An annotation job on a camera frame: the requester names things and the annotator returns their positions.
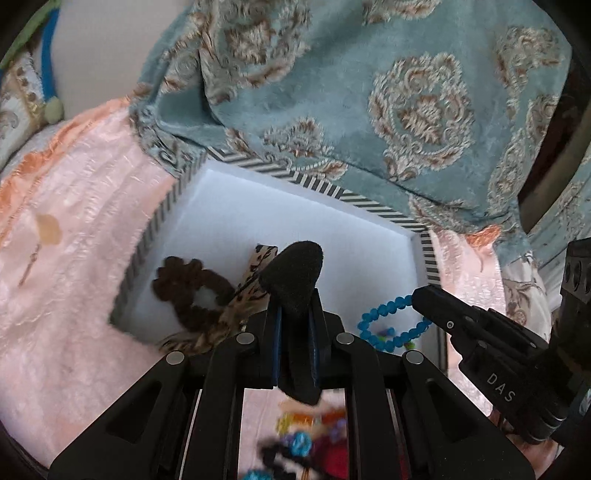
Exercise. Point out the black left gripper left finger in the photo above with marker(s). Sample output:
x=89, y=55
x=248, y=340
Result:
x=262, y=368

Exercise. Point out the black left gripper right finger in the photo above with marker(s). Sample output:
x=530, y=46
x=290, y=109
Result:
x=323, y=327

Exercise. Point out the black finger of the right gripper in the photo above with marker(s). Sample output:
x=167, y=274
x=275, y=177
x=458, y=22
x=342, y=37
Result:
x=445, y=310

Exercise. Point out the leopard print hair bow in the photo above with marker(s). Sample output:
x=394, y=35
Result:
x=249, y=299

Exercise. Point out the brown scrunchie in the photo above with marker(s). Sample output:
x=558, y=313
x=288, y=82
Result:
x=177, y=282

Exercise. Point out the red velvet hair bow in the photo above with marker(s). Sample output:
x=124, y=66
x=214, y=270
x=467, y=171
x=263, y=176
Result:
x=331, y=457

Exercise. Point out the striped white tray box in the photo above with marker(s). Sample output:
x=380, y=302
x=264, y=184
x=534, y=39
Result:
x=220, y=210

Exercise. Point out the teal damask patterned fabric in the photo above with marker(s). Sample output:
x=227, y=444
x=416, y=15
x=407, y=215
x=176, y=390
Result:
x=437, y=109

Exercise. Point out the pink textured blanket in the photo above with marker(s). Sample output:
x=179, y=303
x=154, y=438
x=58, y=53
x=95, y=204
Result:
x=72, y=213

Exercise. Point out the green blue plush toy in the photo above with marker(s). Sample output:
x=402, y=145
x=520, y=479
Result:
x=44, y=17

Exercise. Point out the embroidered cream cushion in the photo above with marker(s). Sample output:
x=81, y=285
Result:
x=22, y=105

